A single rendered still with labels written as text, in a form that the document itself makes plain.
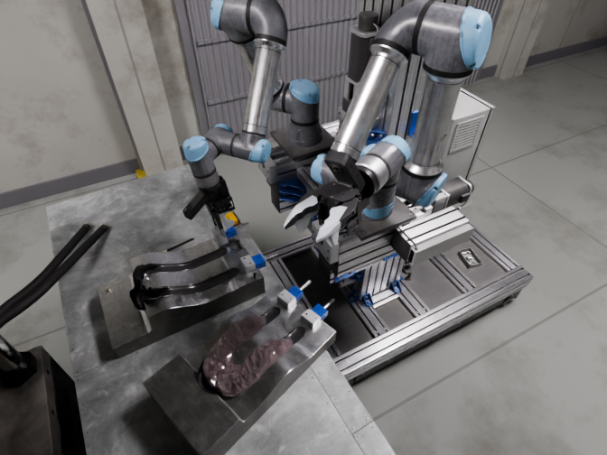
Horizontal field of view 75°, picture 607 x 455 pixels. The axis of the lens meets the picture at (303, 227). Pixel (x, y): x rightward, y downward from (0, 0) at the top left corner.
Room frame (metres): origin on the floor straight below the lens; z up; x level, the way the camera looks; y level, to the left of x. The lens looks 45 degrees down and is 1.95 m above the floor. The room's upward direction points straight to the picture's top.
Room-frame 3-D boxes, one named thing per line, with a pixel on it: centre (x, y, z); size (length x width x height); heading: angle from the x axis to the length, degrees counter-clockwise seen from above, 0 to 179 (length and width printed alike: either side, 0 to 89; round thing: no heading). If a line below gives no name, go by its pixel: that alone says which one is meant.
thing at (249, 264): (0.90, 0.15, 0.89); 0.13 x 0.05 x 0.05; 119
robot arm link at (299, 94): (1.47, 0.00, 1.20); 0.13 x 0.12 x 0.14; 68
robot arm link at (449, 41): (0.94, -0.34, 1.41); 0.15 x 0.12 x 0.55; 53
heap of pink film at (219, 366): (0.56, 0.17, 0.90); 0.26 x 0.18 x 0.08; 137
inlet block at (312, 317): (0.72, -0.06, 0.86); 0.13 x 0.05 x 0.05; 137
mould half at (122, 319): (0.82, 0.41, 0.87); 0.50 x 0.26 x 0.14; 120
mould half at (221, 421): (0.55, 0.16, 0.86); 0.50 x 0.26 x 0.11; 137
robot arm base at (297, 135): (1.46, 0.00, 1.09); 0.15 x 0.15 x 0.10
